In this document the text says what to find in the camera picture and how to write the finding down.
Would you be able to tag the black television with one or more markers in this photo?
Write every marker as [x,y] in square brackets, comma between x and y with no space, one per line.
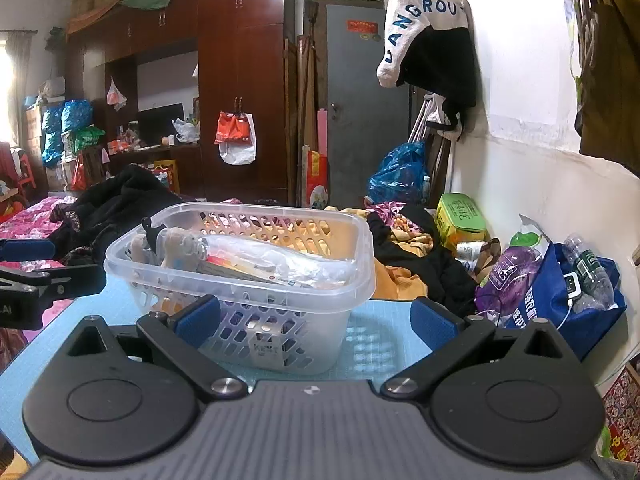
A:
[160,117]

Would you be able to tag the pink board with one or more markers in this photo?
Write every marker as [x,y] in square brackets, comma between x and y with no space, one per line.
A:
[322,132]

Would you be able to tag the clear plastic basket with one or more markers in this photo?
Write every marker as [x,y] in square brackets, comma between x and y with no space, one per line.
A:
[325,330]

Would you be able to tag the green lidded box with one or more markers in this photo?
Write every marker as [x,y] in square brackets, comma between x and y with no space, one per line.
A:
[460,212]

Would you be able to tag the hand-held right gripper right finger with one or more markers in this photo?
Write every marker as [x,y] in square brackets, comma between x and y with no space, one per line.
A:
[432,322]

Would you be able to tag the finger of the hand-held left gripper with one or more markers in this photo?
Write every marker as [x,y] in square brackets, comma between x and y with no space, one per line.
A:
[25,250]
[60,280]

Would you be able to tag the white and black jacket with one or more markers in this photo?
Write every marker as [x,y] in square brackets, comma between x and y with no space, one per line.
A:
[425,0]

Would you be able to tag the striped box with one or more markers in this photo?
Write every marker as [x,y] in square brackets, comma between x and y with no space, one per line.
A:
[235,266]

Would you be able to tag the metal folding rack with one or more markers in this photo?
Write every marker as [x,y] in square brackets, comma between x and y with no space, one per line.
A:
[425,120]

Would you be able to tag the yellow and red gift bag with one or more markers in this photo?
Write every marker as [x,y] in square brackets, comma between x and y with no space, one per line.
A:
[167,175]

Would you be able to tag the beige plush toy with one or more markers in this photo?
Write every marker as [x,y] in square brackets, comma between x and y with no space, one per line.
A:
[172,250]

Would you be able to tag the clear water bottle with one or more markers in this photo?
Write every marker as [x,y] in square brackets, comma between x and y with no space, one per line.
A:
[587,267]

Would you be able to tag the pile of clothes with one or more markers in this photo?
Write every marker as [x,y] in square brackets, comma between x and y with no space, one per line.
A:
[440,270]

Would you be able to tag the white crumpled packet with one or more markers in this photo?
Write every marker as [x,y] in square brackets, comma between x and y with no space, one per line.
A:
[470,250]

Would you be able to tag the red and white plastic bag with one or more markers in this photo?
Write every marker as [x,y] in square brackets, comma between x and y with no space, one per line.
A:
[235,130]

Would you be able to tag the green and white packet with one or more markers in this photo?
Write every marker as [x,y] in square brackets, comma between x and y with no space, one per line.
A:
[527,235]

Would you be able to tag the brown wooden wardrobe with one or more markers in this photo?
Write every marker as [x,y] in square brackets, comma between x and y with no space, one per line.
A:
[240,70]

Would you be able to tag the pink floral bedsheet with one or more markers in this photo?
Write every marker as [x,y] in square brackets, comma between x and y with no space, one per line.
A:
[30,210]

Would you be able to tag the small white hanging bag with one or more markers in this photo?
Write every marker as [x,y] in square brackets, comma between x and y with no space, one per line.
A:
[116,92]

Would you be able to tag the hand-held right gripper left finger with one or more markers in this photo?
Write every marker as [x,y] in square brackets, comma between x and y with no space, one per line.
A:
[197,317]

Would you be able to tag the wooden boards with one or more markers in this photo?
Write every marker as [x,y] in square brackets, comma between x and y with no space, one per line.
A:
[305,85]

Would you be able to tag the grey door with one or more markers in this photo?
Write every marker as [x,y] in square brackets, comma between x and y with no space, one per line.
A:
[350,160]

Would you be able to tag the red door label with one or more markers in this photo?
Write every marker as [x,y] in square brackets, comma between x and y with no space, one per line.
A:
[365,27]

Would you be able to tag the olive hanging garment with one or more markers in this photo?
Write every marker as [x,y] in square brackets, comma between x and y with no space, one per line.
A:
[610,85]

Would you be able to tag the blue plastic bag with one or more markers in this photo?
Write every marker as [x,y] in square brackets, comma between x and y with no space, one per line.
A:
[400,170]

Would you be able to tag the blue printed sack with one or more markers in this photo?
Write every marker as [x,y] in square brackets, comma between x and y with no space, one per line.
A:
[50,132]
[76,115]

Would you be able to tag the floral cloth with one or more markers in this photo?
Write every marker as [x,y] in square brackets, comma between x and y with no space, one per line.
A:
[390,208]

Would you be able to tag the red plastic stool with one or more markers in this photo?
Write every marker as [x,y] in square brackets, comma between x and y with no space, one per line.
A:
[20,170]

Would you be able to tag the clear plastic packet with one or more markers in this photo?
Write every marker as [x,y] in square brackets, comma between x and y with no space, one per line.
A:
[300,265]

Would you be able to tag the black clothes pile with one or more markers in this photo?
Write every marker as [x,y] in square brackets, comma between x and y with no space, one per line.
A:
[120,195]

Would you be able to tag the purple snack bag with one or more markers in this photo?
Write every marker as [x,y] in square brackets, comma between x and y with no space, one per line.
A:
[505,275]

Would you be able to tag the blue tote bag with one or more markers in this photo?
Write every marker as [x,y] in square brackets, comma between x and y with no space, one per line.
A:
[545,305]

